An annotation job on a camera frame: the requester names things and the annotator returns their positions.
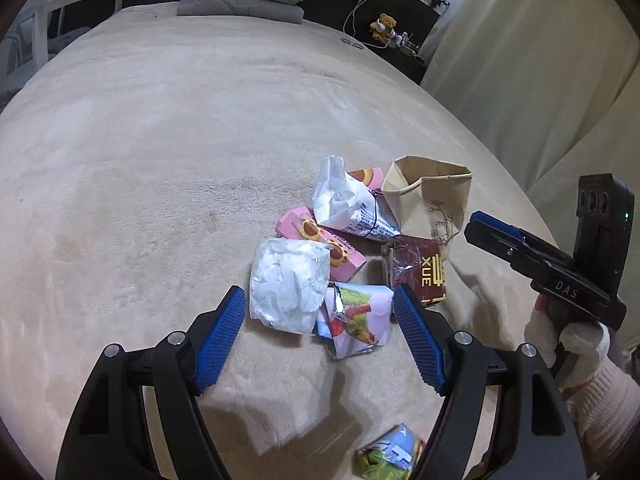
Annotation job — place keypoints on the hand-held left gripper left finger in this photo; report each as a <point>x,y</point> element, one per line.
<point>220,340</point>

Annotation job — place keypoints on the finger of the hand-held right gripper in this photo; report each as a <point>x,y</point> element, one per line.
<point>495,222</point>
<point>492,242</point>

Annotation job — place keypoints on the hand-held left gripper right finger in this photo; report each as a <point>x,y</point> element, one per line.
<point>417,335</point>

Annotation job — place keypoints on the colourful foil snack wrapper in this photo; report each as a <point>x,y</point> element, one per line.
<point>357,320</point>

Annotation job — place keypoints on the brown paper bag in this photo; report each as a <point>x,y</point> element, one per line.
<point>435,200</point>

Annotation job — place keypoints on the dark red box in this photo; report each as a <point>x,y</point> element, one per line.
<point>417,267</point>

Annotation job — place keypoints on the white tissue pack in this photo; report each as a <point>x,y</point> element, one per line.
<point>287,287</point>

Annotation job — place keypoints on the long pink cookie box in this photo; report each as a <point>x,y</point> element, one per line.
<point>327,247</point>

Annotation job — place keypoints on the green snack wrapper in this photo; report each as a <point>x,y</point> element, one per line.
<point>387,457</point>

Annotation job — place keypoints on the short pink cookie box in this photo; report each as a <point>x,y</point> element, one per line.
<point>372,177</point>

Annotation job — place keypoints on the white plastic wrapper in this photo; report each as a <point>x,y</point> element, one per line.
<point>345,205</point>

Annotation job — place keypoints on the person's right hand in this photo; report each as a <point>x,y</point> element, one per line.
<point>575,342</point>

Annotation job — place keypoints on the cream curtain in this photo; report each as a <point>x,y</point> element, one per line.
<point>530,70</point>

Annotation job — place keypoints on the brown teddy bear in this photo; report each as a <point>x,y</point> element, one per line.
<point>384,26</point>

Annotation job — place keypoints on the eyeglasses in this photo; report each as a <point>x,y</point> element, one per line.
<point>352,43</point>

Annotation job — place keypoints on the grey folded blanket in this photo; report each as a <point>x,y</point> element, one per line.
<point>240,9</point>

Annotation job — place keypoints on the white chair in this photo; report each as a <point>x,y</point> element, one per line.
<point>55,7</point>

